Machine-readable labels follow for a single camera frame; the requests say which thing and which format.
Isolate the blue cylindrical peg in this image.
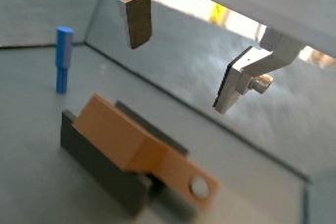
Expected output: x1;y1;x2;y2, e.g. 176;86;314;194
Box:
54;27;73;93

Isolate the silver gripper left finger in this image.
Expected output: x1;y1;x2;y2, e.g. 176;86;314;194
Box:
120;0;152;49

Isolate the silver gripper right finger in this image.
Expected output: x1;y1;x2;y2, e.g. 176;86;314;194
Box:
212;28;304;113

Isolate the brown T-shaped block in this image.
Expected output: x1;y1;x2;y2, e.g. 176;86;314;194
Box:
73;94;218;210

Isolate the black angle bracket fixture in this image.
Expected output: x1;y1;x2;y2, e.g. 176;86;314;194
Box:
60;110;194;216

